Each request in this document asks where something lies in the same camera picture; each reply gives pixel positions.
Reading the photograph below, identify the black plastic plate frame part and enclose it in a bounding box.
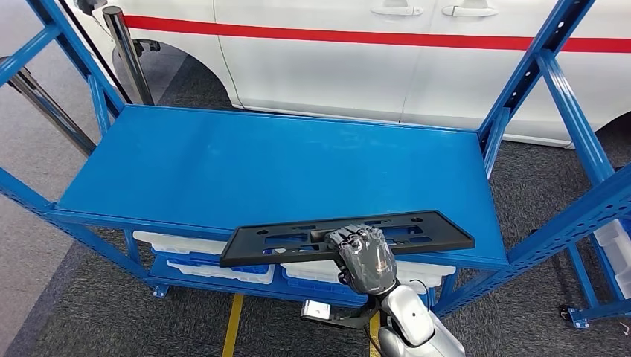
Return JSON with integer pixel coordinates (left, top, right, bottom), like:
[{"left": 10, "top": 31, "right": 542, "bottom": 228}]
[{"left": 219, "top": 210, "right": 475, "bottom": 268}]

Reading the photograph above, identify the blue metal shelf rack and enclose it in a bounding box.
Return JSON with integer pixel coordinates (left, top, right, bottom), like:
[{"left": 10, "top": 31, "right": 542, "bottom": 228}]
[{"left": 0, "top": 0, "right": 631, "bottom": 330}]

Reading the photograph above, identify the blue plastic bin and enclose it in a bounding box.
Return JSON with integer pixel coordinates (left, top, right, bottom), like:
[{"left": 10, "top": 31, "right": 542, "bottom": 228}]
[
  {"left": 150, "top": 248, "right": 270, "bottom": 276},
  {"left": 281, "top": 274, "right": 367, "bottom": 300}
]

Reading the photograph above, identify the clear plastic bin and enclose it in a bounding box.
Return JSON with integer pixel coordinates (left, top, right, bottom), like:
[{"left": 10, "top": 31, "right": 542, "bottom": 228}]
[
  {"left": 594, "top": 219, "right": 631, "bottom": 300},
  {"left": 132, "top": 230, "right": 230, "bottom": 256},
  {"left": 281, "top": 261, "right": 457, "bottom": 290},
  {"left": 166, "top": 260, "right": 275, "bottom": 286}
]

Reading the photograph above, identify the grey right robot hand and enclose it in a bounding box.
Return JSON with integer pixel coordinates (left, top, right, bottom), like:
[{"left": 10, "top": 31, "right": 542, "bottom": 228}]
[{"left": 324, "top": 224, "right": 398, "bottom": 297}]

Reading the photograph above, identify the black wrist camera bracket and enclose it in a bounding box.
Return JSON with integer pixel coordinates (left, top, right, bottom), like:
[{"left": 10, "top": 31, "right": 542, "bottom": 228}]
[{"left": 301, "top": 305, "right": 382, "bottom": 331}]

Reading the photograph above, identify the chrome stanchion post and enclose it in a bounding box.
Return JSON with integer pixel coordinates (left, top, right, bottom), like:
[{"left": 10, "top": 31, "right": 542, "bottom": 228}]
[
  {"left": 0, "top": 55, "right": 97, "bottom": 158},
  {"left": 102, "top": 5, "right": 155, "bottom": 106}
]

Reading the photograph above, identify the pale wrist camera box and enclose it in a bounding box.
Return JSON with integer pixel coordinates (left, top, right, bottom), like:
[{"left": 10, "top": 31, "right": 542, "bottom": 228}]
[{"left": 301, "top": 299, "right": 332, "bottom": 321}]

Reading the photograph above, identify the white car with red stripe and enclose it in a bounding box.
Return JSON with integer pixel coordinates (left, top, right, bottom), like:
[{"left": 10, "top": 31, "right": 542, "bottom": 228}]
[{"left": 74, "top": 0, "right": 631, "bottom": 149}]

